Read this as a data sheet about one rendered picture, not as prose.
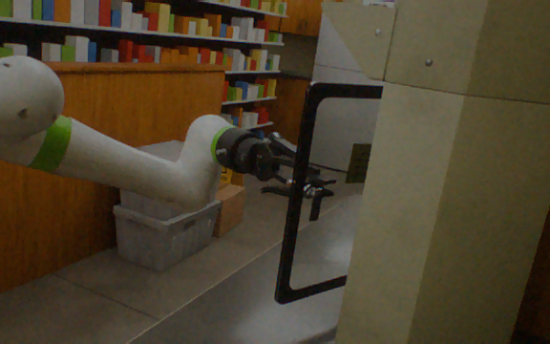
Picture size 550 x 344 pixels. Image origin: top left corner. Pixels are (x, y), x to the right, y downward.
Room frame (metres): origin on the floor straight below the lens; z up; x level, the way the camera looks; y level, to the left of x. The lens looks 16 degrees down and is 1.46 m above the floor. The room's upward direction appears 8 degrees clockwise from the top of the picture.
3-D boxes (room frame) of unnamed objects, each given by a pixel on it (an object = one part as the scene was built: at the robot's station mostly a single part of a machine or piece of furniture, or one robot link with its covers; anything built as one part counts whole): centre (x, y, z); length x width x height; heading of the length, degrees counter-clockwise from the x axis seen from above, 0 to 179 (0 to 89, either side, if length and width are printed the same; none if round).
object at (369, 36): (0.93, -0.15, 1.46); 0.32 x 0.12 x 0.10; 155
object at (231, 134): (1.11, 0.08, 1.20); 0.12 x 0.06 x 0.09; 133
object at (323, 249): (0.94, -0.15, 1.19); 0.30 x 0.01 x 0.40; 132
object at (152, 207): (3.12, 0.61, 0.49); 0.60 x 0.42 x 0.33; 155
